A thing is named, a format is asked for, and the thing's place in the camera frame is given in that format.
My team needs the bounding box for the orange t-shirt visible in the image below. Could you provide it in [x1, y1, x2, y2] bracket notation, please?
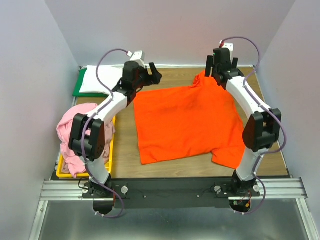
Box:
[133, 72, 245, 169]

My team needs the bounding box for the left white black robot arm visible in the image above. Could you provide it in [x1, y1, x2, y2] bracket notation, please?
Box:
[68, 61, 162, 198]

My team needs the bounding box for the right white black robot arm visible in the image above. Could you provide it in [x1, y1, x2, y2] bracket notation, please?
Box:
[205, 47, 282, 196]

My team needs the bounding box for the white folded t-shirt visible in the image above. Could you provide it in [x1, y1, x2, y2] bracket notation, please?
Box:
[80, 65, 123, 94]

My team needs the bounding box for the mauve crumpled t-shirt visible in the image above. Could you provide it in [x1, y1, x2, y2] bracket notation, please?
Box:
[104, 121, 116, 145]

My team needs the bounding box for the green folded t-shirt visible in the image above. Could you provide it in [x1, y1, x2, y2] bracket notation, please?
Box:
[72, 68, 108, 98]

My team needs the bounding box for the pink crumpled t-shirt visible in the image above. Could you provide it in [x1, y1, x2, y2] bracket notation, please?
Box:
[56, 103, 111, 178]

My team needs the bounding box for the yellow plastic bin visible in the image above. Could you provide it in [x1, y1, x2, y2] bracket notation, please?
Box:
[56, 118, 116, 179]

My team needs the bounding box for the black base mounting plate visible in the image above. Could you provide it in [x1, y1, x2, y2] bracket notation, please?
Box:
[82, 177, 260, 215]

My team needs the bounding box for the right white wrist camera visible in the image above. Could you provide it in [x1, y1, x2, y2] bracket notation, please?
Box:
[219, 40, 234, 60]

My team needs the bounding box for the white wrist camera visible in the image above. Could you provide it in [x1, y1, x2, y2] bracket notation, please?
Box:
[126, 50, 145, 68]
[219, 40, 234, 60]

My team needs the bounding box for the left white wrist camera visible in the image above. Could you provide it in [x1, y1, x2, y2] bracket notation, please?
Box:
[126, 50, 145, 68]

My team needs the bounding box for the aluminium frame rail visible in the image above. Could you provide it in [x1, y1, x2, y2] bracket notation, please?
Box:
[30, 178, 319, 240]

